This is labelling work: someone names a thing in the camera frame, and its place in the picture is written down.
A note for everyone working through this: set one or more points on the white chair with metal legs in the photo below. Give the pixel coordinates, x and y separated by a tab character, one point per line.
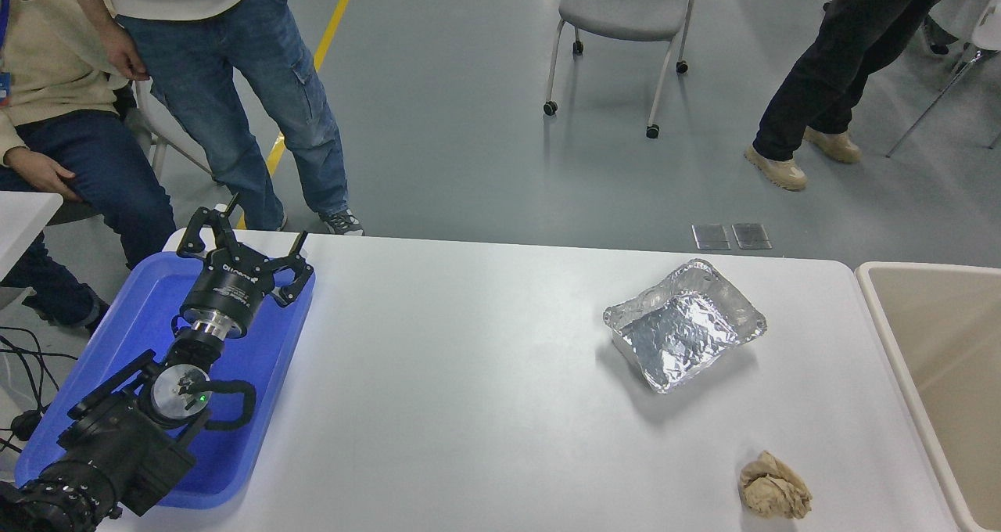
987	31

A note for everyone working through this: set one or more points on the grey floor plate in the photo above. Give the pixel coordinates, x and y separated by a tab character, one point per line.
711	237
751	236

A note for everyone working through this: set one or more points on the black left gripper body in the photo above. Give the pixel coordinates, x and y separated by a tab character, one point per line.
227	297

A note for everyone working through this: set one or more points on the small white table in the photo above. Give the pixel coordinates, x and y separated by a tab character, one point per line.
23	219

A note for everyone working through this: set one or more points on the white wheeled office chair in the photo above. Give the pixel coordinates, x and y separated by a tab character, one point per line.
141	137

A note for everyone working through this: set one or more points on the grey wheeled chair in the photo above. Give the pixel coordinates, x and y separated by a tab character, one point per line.
626	4

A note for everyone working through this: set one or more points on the silver foil tray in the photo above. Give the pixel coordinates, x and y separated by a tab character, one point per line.
680	332

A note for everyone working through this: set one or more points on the person's hand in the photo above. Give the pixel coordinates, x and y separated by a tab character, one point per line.
123	51
39	174

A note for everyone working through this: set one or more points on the seated person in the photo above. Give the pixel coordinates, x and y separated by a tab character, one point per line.
62	149

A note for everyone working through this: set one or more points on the blue plastic tray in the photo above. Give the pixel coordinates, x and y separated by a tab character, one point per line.
258	360

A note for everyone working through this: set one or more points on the large pale bin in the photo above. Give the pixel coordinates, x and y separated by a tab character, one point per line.
954	360

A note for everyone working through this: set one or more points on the crumpled tan paper ball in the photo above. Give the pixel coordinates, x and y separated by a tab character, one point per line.
774	489

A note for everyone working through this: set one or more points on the person in blue trousers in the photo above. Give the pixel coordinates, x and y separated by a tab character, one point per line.
235	70

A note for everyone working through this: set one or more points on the person in black trousers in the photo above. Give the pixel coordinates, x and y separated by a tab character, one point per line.
852	55

